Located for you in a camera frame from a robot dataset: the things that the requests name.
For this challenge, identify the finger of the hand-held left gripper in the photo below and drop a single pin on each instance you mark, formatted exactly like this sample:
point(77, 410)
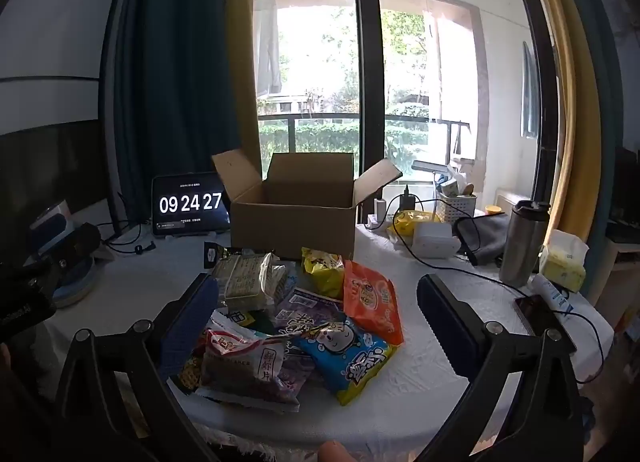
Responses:
point(75, 247)

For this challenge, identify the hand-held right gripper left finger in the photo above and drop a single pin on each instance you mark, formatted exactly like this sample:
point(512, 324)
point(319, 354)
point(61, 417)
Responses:
point(192, 327)

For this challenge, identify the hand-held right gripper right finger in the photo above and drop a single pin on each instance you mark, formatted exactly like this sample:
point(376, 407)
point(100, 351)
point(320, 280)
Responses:
point(445, 327)

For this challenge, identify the dark green snack packet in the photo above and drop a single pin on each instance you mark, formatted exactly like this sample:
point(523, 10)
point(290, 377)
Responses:
point(252, 322)

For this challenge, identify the clear rice cracker packet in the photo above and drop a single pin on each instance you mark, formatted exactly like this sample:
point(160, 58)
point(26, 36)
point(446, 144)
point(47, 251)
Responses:
point(245, 282)

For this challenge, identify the black snack packet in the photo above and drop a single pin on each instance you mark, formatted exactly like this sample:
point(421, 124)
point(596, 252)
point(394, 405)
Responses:
point(214, 254)

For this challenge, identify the orange snack packet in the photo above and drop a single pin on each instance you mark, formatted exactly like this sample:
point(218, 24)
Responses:
point(372, 302)

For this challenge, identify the purple snack packet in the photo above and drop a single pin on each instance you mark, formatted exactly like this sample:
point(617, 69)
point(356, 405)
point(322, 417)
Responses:
point(305, 314)

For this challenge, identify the cardboard box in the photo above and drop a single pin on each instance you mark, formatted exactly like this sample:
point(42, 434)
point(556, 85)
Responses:
point(295, 232)

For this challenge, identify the person's right hand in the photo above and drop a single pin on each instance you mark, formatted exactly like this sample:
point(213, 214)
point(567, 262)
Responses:
point(337, 453)

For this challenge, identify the white box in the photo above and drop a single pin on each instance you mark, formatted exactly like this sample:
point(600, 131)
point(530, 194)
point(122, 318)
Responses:
point(50, 222)

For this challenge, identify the blue white round device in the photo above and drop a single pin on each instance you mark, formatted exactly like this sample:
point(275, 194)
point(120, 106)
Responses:
point(75, 292)

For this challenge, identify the yellow patterned snack packet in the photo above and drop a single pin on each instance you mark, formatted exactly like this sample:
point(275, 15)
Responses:
point(189, 377)

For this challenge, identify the red white snack packet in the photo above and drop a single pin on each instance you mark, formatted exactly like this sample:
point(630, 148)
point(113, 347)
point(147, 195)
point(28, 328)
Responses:
point(240, 367)

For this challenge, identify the white desk lamp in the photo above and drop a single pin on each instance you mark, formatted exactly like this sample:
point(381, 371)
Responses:
point(435, 242)

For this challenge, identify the black smartphone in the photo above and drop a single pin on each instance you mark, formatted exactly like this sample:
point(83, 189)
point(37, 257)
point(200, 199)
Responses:
point(542, 322)

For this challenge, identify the grey bag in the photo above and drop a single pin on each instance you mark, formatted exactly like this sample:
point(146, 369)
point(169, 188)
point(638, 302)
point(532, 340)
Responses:
point(487, 237)

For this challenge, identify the blue cartoon snack packet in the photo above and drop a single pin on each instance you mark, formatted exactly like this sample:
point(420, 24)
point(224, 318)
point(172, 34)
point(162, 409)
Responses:
point(350, 362)

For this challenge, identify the white tube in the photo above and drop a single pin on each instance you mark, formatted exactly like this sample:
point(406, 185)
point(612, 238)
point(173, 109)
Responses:
point(550, 292)

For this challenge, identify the steel thermos tumbler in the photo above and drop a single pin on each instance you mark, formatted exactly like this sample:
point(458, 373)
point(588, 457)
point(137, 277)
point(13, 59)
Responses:
point(522, 247)

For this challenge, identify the yellow plastic bag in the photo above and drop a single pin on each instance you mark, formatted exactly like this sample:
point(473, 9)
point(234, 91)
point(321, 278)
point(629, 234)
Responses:
point(407, 222)

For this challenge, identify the white mesh basket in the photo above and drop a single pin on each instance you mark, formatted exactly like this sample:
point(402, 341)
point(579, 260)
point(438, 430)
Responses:
point(457, 207)

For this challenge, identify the tablet with clock display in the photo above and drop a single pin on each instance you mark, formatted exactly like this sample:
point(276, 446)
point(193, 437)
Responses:
point(190, 202)

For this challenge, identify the yellow chips can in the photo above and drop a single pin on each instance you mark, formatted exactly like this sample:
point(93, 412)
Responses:
point(493, 209)

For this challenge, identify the black charger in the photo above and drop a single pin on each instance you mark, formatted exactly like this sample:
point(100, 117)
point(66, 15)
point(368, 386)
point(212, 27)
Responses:
point(407, 203)

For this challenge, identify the yellow tissue pack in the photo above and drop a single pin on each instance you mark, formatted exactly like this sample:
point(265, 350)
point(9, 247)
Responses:
point(562, 262)

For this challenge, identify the wooden scoop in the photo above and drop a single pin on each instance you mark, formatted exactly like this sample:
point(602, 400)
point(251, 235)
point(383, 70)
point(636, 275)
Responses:
point(469, 190)

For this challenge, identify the small carton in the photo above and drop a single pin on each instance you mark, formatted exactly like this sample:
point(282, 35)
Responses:
point(450, 186)

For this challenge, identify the white low cabinet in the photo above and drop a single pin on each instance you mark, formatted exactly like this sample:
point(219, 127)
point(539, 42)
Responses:
point(510, 199)

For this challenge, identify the teal curtain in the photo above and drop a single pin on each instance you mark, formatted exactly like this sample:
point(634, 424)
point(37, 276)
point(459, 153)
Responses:
point(170, 66)

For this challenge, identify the balcony railing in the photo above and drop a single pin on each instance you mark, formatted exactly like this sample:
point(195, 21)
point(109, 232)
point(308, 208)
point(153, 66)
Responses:
point(325, 116)

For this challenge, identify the yellow curtain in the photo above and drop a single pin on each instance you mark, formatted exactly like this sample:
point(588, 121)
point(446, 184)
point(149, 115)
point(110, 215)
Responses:
point(575, 116)
point(245, 66)

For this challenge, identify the hanging clothing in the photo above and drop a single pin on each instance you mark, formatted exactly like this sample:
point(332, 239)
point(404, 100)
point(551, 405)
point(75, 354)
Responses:
point(267, 51)

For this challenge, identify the grey oblong wall fixture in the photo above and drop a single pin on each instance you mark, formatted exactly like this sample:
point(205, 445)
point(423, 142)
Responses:
point(530, 91)

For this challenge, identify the black window frame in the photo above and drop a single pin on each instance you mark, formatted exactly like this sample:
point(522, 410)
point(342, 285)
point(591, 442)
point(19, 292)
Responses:
point(367, 66)

